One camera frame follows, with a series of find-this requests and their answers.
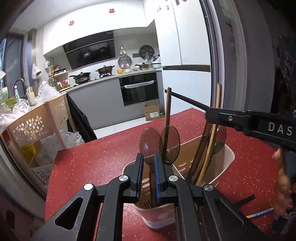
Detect beige plastic storage cart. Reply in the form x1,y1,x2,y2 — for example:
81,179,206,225
7,94,70,183

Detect black hanging jacket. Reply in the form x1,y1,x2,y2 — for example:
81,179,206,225
67,94,97,143

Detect wooden chopstick with blue end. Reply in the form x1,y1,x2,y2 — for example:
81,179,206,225
245,208,274,219

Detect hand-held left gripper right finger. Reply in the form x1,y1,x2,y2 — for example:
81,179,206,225
154,153,269,241

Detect black wok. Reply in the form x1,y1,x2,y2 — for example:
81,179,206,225
69,72,92,84

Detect lidded cooking pot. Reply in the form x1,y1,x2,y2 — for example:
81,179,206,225
95,65,115,77

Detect black kitchen faucet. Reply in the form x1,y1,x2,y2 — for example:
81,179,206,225
13,79,28,98

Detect yellow oil bottle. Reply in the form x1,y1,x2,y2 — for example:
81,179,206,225
20,142,37,163

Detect grey kitchen base cabinets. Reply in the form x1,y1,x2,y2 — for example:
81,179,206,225
59,70,162,131

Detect white spice rack with bottles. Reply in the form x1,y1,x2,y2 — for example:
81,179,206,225
48,66,70,90

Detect grey sliding door frame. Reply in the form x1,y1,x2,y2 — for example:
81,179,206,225
0,0,249,201

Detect clear crumpled plastic bag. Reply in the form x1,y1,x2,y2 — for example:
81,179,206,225
0,98,30,131

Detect black range hood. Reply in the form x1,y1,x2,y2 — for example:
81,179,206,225
63,31,116,69

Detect beige plastic utensil holder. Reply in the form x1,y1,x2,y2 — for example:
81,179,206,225
122,136,236,230

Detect steel spoon with grey handle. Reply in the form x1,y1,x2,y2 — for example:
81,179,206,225
160,125,181,163
139,127,163,207

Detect hanging white plastic bag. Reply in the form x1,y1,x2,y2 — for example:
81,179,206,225
31,63,42,80

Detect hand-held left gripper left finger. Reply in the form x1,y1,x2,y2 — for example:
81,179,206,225
30,153,145,241

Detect white wall cabinets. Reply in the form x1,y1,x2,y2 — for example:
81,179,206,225
43,0,155,56

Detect cardboard box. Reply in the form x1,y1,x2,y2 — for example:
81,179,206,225
144,103,160,121

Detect person's right hand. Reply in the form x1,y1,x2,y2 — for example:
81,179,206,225
272,148,293,217

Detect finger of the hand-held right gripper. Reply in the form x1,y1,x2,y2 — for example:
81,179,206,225
205,107,247,131

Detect beige knife block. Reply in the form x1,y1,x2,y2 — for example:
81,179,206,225
26,87,36,106

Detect round metal steamer rack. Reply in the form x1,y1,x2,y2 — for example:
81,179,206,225
118,56,132,68

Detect white refrigerator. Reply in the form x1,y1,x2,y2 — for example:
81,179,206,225
143,0,212,114

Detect dark round multi-well pan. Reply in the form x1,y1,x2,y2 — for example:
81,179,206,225
139,45,154,58

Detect clear plastic bag in cart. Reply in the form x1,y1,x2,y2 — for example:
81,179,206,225
36,131,85,166

